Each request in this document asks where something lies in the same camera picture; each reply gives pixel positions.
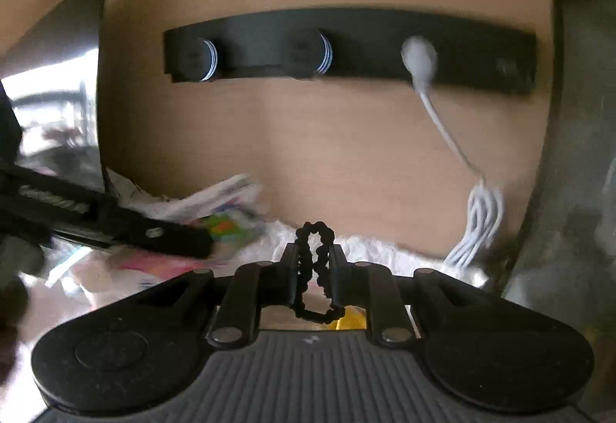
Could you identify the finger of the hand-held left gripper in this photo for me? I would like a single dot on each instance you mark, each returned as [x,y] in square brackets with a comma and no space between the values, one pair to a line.
[120,221]

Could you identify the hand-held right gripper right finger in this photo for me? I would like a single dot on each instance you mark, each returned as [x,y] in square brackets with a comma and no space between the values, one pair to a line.
[339,271]

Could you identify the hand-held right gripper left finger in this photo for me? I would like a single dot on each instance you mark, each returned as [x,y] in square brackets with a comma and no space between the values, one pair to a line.
[290,271]

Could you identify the gold round object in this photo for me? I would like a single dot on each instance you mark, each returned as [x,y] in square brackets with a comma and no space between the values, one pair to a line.
[350,318]

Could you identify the white paper towel sheet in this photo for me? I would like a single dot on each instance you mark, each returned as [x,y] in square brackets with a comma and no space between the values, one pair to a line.
[385,257]

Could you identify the pile of plastic packets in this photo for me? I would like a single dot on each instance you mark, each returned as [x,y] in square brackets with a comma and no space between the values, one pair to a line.
[192,206]

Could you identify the black round plug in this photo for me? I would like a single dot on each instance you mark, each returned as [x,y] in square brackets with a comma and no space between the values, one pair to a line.
[305,51]
[198,60]

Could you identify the dark mesh storage basket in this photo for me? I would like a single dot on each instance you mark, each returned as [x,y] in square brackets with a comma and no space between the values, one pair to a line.
[568,163]

